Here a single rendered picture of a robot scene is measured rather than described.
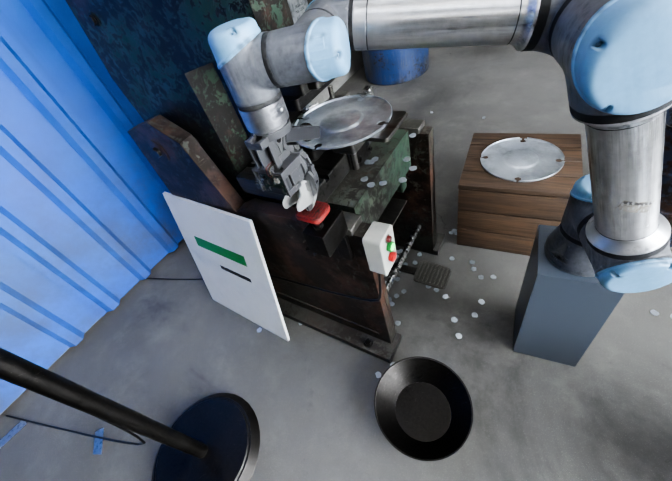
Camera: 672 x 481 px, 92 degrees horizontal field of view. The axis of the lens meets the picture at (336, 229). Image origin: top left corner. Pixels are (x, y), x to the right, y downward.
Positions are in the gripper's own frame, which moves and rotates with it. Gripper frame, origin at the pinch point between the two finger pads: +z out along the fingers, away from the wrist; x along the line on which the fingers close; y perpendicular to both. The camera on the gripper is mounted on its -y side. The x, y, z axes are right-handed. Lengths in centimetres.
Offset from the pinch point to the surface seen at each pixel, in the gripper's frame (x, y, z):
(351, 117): -7.2, -33.9, -1.1
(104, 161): -132, -12, 14
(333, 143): -6.4, -21.7, -0.5
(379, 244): 11.8, -5.5, 15.4
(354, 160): -5.6, -28.2, 9.2
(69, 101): -135, -18, -12
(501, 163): 27, -80, 42
